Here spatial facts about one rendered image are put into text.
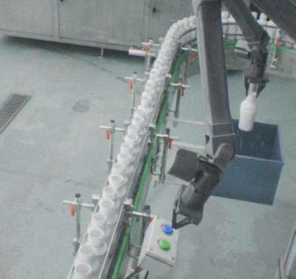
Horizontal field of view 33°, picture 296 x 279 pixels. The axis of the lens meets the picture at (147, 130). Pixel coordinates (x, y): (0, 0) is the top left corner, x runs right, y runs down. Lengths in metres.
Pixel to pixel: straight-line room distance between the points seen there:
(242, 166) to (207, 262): 0.97
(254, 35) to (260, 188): 0.64
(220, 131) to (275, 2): 0.32
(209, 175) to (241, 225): 2.04
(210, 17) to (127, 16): 3.81
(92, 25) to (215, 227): 2.67
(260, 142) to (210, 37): 1.26
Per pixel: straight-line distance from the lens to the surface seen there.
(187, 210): 1.18
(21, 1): 5.21
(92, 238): 1.25
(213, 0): 1.12
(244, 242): 3.05
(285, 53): 3.09
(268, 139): 2.33
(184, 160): 1.13
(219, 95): 1.13
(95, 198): 1.44
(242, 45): 1.97
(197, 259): 2.88
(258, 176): 2.07
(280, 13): 1.19
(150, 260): 1.31
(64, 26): 5.13
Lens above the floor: 2.02
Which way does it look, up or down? 31 degrees down
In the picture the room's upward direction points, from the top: 5 degrees clockwise
